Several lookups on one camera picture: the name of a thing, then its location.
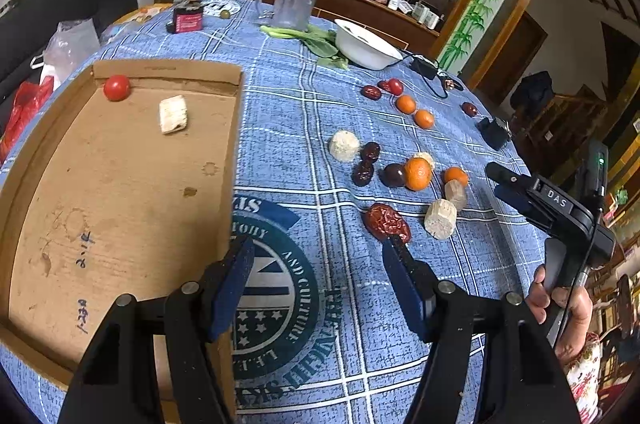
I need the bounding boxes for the dark purple round fruit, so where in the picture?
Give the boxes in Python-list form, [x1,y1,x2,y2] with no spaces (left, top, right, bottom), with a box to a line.
[382,163,407,189]

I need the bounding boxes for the large orange mandarin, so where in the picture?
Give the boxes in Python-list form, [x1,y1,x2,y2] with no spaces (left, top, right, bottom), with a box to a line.
[404,157,432,191]

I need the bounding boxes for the dark cloth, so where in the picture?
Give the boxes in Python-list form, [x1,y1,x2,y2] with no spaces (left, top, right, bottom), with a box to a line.
[510,71,556,112]

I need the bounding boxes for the large wrinkled red date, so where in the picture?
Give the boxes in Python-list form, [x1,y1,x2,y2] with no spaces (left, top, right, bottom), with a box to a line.
[364,203,412,244]

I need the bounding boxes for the brown cardboard box tray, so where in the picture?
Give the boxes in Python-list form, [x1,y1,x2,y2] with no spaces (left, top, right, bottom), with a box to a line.
[0,59,246,424]

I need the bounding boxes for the wide round pale food chunk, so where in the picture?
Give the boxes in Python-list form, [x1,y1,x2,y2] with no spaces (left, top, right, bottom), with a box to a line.
[329,130,362,163]

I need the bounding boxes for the white bowl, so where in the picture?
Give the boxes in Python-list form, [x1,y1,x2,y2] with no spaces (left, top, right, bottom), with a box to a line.
[333,18,403,71]

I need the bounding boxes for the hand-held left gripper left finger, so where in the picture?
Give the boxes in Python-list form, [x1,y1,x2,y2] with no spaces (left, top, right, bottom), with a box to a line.
[57,235,256,424]

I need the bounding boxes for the small white boxes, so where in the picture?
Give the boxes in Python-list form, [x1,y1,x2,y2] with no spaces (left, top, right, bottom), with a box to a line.
[411,1,441,30]

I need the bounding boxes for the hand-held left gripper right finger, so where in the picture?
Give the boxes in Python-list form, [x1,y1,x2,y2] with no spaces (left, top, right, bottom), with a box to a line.
[382,235,583,424]

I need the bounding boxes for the clear plastic bag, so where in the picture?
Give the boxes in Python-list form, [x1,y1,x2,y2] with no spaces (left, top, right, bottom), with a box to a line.
[44,19,101,85]

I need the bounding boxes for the black power adapter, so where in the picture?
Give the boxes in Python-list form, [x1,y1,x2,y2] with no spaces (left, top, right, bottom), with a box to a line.
[410,55,441,80]

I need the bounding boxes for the dark bottle with red label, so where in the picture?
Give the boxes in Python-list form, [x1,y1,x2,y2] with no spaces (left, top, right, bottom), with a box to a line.
[166,0,203,35]

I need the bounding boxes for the green leafy vegetable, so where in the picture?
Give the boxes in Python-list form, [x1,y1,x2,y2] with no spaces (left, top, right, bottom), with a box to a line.
[260,25,351,70]

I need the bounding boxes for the blue plaid tablecloth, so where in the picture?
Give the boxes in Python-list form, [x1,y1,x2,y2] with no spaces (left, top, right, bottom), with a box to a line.
[0,0,551,424]

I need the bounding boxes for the red plastic bag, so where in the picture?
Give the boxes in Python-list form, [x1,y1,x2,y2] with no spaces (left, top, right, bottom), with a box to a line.
[0,76,55,160]

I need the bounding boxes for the small black device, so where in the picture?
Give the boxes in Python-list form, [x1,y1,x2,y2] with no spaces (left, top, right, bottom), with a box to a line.
[477,116,513,151]

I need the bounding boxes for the colourful printed carton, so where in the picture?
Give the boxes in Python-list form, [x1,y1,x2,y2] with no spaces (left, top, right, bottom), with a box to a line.
[117,4,171,25]

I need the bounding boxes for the person's right hand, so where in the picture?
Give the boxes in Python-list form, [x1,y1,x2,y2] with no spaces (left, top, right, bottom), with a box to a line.
[527,265,593,365]

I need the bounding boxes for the white plastic bag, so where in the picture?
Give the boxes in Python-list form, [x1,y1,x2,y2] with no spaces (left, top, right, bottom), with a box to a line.
[30,54,58,87]

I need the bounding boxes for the person's right forearm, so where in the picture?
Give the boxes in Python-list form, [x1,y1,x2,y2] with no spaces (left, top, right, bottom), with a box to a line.
[562,331,603,424]

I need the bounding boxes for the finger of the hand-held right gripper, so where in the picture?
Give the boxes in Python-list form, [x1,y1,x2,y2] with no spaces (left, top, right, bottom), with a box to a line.
[495,186,548,235]
[486,161,533,195]

